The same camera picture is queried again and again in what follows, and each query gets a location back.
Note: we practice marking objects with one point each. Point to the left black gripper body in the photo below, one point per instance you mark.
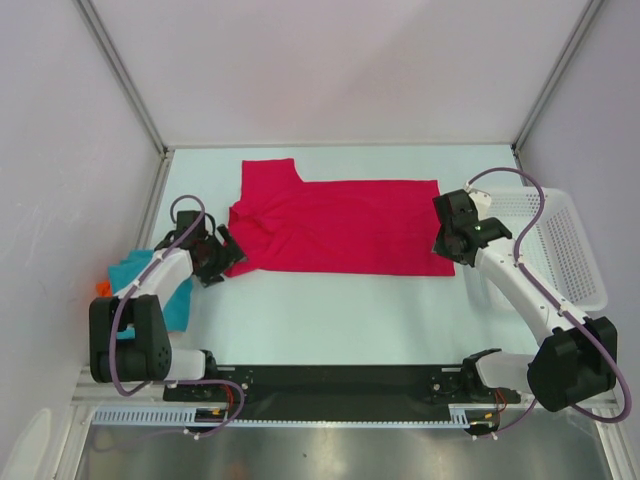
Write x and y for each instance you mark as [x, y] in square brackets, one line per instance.
[217, 258]

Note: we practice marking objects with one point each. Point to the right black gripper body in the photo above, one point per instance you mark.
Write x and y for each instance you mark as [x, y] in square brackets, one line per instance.
[442, 247]

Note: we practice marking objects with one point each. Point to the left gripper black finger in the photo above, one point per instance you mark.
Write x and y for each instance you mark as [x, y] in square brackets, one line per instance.
[230, 253]
[209, 279]

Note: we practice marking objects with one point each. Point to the red t shirt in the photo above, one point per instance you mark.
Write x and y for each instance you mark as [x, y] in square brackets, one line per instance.
[373, 227]

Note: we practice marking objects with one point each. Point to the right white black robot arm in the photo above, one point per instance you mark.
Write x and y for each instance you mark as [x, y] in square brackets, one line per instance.
[576, 356]

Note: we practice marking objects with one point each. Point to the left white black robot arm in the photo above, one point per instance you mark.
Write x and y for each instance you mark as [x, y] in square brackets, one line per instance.
[128, 333]

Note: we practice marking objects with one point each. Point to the teal folded t shirt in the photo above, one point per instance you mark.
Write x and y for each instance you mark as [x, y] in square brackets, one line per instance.
[169, 278]

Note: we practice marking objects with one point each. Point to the white plastic basket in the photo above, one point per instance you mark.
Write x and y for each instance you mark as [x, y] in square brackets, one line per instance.
[557, 246]

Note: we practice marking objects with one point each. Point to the orange folded t shirt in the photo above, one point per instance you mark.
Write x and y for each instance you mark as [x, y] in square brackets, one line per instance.
[104, 289]

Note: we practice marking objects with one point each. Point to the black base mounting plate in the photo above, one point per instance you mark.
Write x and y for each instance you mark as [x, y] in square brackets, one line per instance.
[391, 393]

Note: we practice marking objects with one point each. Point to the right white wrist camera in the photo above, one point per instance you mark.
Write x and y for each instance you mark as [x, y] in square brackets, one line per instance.
[481, 199]

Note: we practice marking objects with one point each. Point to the white slotted cable duct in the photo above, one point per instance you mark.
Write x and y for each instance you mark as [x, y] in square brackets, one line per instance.
[192, 417]

